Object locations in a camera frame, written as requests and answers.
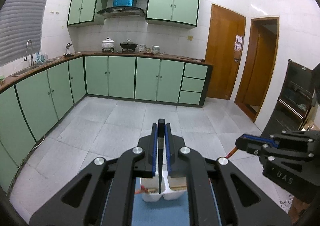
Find red and beige chopstick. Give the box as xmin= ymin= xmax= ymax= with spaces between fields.
xmin=135 ymin=185 xmax=150 ymax=195

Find green lower kitchen cabinets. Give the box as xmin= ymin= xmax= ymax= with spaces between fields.
xmin=1 ymin=53 xmax=213 ymax=191

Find chrome kitchen faucet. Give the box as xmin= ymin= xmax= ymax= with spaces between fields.
xmin=24 ymin=39 xmax=34 ymax=66

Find white double utensil holder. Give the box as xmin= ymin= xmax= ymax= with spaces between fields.
xmin=138 ymin=165 xmax=187 ymax=203

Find blue tablecloth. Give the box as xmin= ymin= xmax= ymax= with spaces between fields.
xmin=100 ymin=178 xmax=223 ymax=226

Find black glass cabinet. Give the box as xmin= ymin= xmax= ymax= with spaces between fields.
xmin=261 ymin=60 xmax=316 ymax=138

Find open wooden door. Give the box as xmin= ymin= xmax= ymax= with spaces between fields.
xmin=235 ymin=17 xmax=280 ymax=121

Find closed wooden door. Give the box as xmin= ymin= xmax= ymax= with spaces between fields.
xmin=205 ymin=4 xmax=246 ymax=100

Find white cooking pot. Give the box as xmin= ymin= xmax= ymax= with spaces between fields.
xmin=101 ymin=37 xmax=114 ymax=52

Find black wok with lid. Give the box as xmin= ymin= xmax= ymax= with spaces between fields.
xmin=120 ymin=39 xmax=138 ymax=52

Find blue range hood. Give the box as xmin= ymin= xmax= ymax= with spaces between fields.
xmin=97 ymin=0 xmax=145 ymax=18

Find grey window blind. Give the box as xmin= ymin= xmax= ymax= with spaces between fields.
xmin=1 ymin=0 xmax=47 ymax=66

